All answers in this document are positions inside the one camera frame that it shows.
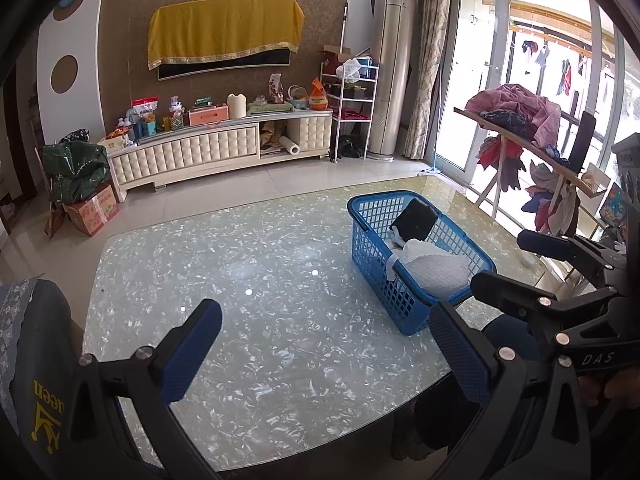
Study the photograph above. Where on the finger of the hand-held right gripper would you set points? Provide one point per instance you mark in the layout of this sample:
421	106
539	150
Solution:
545	242
500	287

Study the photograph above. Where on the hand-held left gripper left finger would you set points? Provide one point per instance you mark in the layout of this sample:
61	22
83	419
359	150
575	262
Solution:
192	350

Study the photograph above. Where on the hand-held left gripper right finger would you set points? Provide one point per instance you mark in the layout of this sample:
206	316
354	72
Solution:
457	355

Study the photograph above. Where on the white waffle towel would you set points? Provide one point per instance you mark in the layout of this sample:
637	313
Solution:
435	270

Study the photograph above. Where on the blue plastic basket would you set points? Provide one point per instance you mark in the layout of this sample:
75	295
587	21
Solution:
380	197

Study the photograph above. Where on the person's right hand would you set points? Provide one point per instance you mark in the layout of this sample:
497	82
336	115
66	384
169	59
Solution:
620	385

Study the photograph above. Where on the clothes drying rack with garments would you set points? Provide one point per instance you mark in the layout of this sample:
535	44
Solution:
550	210

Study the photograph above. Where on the wooden drying rack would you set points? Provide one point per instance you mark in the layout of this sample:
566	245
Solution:
525	148

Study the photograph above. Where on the pink clothes pile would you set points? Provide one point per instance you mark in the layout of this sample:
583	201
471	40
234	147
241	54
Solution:
520	102

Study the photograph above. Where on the hanging laundry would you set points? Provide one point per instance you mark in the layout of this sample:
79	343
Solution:
565	77

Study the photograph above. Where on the pink print cardboard box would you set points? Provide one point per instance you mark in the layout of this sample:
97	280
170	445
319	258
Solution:
92	210

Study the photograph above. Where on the glass sliding door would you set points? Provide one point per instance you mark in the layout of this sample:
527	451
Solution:
475	85

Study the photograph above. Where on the cream tufted TV cabinet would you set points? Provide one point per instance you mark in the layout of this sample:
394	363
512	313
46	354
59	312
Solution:
200	152

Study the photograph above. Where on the black bag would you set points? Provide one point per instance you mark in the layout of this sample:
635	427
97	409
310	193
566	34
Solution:
352	147

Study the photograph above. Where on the green plastic bag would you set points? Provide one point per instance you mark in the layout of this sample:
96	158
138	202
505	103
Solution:
75	170

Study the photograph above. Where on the patterned curtain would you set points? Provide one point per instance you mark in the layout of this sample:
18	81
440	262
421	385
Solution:
430	60

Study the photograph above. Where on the paper towel roll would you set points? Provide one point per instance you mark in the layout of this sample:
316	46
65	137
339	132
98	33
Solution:
290	145

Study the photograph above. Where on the pink tissue box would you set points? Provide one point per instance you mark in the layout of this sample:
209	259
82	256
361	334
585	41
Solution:
207	115

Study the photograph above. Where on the standing air conditioner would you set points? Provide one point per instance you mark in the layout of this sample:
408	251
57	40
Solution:
392	60

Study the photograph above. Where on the red white snack bag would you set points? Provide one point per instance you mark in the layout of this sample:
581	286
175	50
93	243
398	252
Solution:
145	109

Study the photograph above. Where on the white metal shelf rack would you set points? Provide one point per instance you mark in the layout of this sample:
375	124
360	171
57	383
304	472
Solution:
350	88

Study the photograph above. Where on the light blue plastic box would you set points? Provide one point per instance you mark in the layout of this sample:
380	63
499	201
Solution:
367	67

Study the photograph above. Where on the orange bag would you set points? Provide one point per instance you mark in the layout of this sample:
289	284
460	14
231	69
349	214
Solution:
319	100

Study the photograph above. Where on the white plastic bag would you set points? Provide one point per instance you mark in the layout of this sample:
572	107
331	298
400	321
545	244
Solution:
348	69

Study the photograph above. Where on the brown snack bag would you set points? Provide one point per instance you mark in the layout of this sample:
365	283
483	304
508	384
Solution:
275	87

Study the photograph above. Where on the open cardboard box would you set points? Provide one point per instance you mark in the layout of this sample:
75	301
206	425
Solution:
332	57

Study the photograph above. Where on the black television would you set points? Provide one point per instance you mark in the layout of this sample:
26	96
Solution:
225	68

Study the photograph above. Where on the yellow cloth cover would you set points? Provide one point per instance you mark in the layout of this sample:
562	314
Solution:
225	27

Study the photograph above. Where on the brown round wall disc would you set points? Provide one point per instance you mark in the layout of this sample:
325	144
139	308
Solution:
64	74

